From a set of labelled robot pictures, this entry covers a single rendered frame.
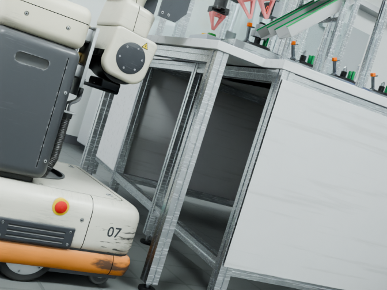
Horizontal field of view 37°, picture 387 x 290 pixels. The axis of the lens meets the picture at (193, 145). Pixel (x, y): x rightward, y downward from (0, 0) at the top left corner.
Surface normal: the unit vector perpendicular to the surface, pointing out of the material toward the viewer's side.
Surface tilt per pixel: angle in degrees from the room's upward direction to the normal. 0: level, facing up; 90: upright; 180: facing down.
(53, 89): 90
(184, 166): 90
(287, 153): 90
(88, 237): 90
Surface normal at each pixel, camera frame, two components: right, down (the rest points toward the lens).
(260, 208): 0.37, 0.16
